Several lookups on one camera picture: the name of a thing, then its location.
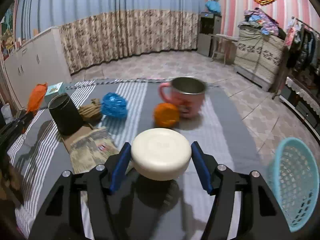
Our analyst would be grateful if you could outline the turquoise plastic laundry basket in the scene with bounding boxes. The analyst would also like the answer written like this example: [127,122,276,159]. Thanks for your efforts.
[267,137,319,232]

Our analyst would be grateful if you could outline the crinkled snack wrapper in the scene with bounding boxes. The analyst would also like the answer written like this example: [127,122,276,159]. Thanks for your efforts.
[69,127,119,174]

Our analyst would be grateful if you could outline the brown cardboard piece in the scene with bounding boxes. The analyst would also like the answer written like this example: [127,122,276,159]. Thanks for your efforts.
[62,125,100,174]

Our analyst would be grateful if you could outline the grey striped tablecloth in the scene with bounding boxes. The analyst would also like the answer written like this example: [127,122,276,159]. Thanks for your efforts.
[8,80,265,239]

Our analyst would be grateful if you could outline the black cylindrical can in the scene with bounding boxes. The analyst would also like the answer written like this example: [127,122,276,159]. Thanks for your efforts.
[48,93,84,136]

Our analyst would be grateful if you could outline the low shelf with lace cover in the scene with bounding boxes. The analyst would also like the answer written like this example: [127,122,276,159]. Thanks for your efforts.
[278,77,319,142]

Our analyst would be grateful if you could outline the crumpled blue plastic bag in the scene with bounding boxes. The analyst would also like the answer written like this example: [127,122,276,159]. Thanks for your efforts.
[101,93,128,119]

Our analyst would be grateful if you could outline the light blue tissue box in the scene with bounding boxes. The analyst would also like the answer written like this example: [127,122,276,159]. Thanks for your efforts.
[44,82,65,103]

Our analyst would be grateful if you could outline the whole orange fruit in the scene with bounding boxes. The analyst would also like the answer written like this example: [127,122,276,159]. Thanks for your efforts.
[153,103,180,128]

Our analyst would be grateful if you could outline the pink metal mug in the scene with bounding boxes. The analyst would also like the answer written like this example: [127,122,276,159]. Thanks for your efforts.
[158,76,207,118]

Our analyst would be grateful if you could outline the white low cabinet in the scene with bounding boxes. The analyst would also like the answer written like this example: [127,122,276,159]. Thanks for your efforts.
[4,27,72,109]

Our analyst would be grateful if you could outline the cloth covered cabinet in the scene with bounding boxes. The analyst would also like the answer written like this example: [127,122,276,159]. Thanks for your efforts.
[234,25,284,92]

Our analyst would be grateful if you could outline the small metal stool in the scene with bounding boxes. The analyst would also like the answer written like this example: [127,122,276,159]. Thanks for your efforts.
[211,34,239,65]

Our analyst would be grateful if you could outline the clothes rack with garments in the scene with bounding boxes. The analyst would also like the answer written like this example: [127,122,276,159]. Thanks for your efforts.
[272,16,319,102]

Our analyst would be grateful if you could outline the floral beige curtain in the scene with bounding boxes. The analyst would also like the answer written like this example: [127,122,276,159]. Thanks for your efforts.
[59,9,200,74]

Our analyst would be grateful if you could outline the pile of folded clothes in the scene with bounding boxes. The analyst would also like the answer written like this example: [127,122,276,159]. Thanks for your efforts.
[238,8,286,40]

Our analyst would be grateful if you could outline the water dispenser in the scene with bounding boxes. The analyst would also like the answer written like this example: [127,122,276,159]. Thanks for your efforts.
[197,12,222,57]

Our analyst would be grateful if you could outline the blue bag on dispenser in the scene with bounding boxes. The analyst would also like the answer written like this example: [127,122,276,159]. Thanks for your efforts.
[205,1,221,15]

